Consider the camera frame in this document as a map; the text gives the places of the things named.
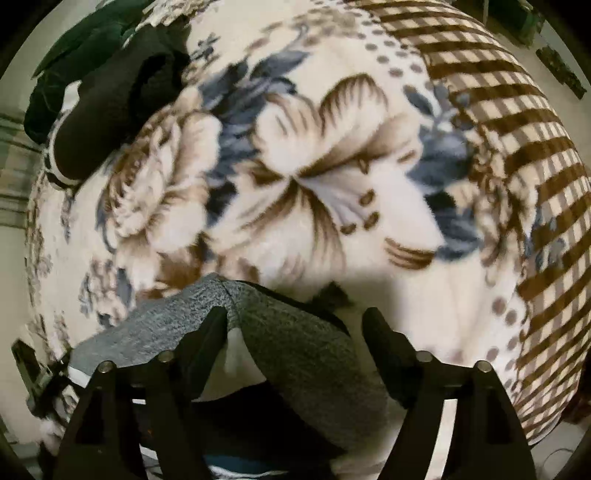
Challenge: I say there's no grey and white sock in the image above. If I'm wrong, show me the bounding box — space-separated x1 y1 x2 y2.
68 275 404 479

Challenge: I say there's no black sock with striped cuff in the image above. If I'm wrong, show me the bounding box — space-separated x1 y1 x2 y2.
43 24 190 189

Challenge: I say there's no floral fleece bed blanket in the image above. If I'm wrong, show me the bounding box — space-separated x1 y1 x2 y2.
25 1 590 442

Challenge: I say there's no dark green pillow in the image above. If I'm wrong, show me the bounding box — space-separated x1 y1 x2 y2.
24 1 150 145

